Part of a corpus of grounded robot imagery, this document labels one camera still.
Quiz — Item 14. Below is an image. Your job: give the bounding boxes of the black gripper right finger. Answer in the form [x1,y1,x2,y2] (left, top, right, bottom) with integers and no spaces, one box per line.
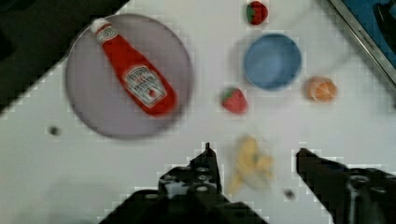
[296,148,396,224]

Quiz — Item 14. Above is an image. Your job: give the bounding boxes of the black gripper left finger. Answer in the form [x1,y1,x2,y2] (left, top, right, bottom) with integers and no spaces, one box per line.
[99,144,268,224]

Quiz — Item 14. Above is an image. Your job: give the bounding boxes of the red strawberry near plate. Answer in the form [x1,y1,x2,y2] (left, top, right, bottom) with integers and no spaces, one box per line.
[221,87,248,115]

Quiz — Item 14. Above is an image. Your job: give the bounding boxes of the orange slice toy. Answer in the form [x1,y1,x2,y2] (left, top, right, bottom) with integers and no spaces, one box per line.
[305,77,338,104]

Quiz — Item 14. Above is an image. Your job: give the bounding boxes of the red ketchup bottle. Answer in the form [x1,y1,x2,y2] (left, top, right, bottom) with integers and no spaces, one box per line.
[90,18,177,117]

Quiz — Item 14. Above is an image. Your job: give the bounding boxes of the grey round plate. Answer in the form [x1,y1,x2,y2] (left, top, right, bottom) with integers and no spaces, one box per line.
[65,14,193,139]

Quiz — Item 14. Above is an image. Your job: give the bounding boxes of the blue bowl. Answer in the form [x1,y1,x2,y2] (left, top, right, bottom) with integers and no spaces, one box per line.
[243,34,303,91]

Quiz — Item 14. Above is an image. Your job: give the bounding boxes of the red strawberry far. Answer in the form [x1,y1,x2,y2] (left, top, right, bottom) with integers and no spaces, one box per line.
[246,1,269,25]

